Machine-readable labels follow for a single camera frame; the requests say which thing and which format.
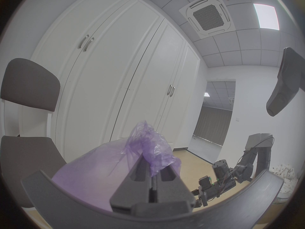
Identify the grey cushioned white chair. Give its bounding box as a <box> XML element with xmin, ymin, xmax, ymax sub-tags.
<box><xmin>0</xmin><ymin>58</ymin><xmax>67</xmax><ymax>209</ymax></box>

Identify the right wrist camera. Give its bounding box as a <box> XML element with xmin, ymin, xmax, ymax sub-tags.
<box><xmin>199</xmin><ymin>176</ymin><xmax>213</xmax><ymax>188</ymax></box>

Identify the grey curtain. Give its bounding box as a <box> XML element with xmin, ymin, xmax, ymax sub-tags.
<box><xmin>193</xmin><ymin>105</ymin><xmax>233</xmax><ymax>147</ymax></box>

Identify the ceiling light panel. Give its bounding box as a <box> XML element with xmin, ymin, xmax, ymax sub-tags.
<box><xmin>253</xmin><ymin>3</ymin><xmax>280</xmax><ymax>30</ymax></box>

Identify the white wardrobe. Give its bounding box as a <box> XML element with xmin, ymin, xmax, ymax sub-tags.
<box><xmin>19</xmin><ymin>0</ymin><xmax>200</xmax><ymax>163</ymax></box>

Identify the purple plastic bag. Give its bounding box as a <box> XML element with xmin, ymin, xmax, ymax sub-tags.
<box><xmin>51</xmin><ymin>120</ymin><xmax>182</xmax><ymax>212</ymax></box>

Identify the bed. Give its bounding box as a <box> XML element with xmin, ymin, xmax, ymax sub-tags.
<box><xmin>272</xmin><ymin>164</ymin><xmax>297</xmax><ymax>197</ymax></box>

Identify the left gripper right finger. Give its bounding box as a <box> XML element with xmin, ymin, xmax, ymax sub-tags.
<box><xmin>152</xmin><ymin>165</ymin><xmax>196</xmax><ymax>214</ymax></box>

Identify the ceiling air conditioner vent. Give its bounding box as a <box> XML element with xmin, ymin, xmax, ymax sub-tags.
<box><xmin>179</xmin><ymin>0</ymin><xmax>236</xmax><ymax>38</ymax></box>

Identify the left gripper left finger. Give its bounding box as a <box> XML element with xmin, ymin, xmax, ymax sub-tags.
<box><xmin>110</xmin><ymin>155</ymin><xmax>153</xmax><ymax>215</ymax></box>

